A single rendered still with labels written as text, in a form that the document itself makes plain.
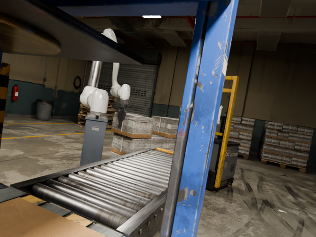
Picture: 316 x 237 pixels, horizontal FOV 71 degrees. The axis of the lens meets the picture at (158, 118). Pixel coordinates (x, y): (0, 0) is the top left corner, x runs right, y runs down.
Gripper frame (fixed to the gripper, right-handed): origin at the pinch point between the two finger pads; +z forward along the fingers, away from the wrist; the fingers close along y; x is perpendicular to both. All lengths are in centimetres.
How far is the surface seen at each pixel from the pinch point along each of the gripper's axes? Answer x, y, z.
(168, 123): -64, -13, -5
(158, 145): -45, -18, 21
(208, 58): 104, -163, -37
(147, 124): -22.6, -18.6, -2.3
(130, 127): -2.1, -14.5, 1.9
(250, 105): -701, 141, -83
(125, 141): -6.2, -5.6, 18.9
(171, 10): 105, -151, -49
